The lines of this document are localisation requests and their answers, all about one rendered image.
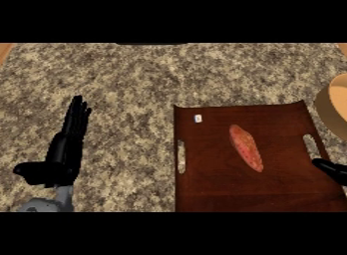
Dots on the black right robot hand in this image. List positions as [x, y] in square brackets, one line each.
[339, 172]

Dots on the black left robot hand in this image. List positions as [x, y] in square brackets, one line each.
[63, 156]

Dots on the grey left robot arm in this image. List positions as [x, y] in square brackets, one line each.
[53, 202]

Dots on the dark brown wooden tray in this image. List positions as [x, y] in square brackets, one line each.
[252, 159]

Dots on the tan pot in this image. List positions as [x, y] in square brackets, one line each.
[339, 106]

